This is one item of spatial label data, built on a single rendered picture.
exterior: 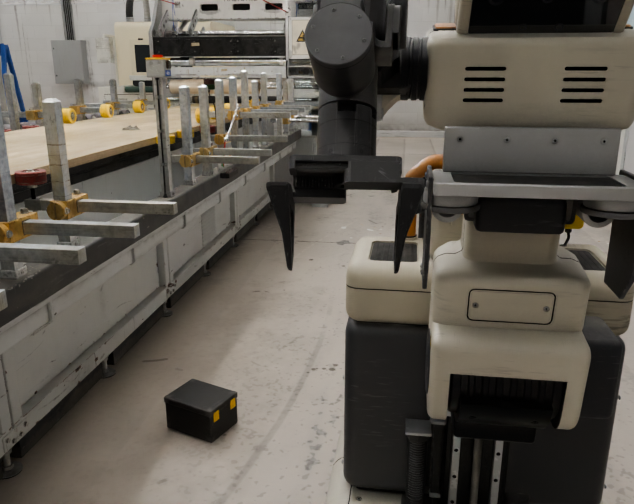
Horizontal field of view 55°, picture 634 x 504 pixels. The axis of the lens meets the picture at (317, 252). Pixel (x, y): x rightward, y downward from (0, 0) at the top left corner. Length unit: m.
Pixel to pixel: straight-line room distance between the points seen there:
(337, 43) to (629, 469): 1.86
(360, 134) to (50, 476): 1.72
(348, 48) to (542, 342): 0.56
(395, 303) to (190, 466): 1.05
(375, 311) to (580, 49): 0.61
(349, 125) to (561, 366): 0.52
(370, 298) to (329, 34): 0.74
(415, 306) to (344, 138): 0.68
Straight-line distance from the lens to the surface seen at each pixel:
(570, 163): 0.86
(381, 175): 0.54
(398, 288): 1.18
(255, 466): 2.00
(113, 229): 1.49
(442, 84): 0.85
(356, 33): 0.53
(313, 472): 1.97
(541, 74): 0.86
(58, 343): 2.29
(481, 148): 0.84
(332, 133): 0.57
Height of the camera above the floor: 1.17
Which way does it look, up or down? 17 degrees down
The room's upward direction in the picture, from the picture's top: straight up
